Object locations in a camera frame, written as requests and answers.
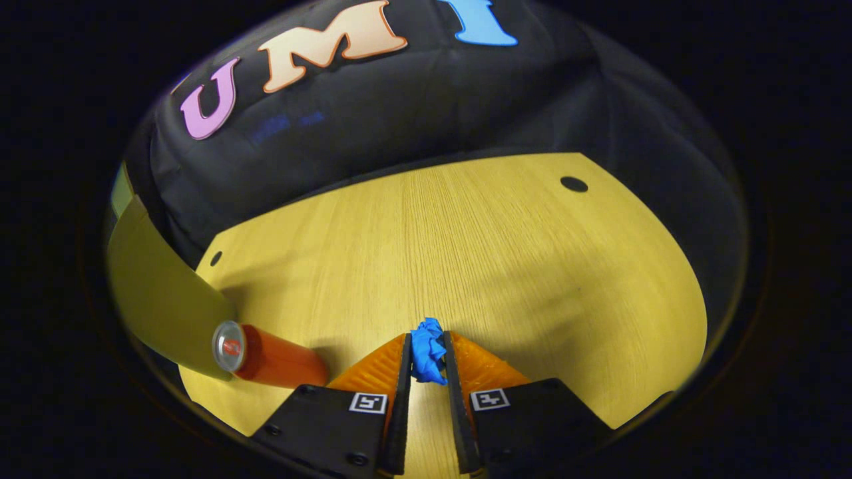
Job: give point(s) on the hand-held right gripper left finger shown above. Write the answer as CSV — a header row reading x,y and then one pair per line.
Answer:
x,y
326,426

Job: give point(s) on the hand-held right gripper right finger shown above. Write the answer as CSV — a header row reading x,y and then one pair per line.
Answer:
x,y
526,426

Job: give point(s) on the red pop can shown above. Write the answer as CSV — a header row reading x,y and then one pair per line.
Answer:
x,y
279,362

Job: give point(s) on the blue paper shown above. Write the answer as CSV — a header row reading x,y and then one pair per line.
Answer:
x,y
427,349

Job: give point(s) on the green desktop garbage bin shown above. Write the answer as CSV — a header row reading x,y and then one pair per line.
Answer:
x,y
160,293

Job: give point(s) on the wooden desktop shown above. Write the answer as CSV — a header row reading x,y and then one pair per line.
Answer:
x,y
506,266

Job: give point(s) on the black backdrop cloth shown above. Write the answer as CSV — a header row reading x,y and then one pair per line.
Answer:
x,y
413,113

